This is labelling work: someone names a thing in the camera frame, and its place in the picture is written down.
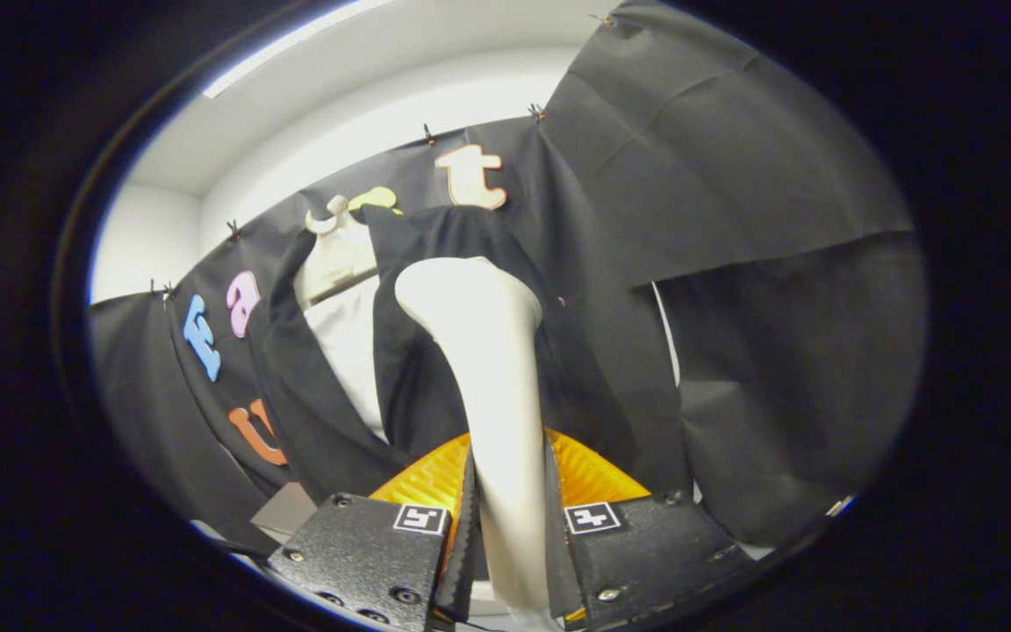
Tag black jacket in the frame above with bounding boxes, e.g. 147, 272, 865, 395
249, 204, 691, 506

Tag white dress form mannequin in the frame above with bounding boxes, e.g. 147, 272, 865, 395
293, 195, 388, 440

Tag grey drawer cabinet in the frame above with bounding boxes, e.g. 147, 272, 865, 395
251, 481, 318, 543

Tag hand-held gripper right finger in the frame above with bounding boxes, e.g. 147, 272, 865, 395
543, 428, 754, 632

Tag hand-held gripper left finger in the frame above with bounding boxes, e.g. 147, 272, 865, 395
267, 432, 477, 632

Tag black backdrop cloth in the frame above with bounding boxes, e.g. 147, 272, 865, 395
89, 0, 928, 554

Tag white garment steamer head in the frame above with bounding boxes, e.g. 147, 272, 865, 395
394, 256, 563, 615

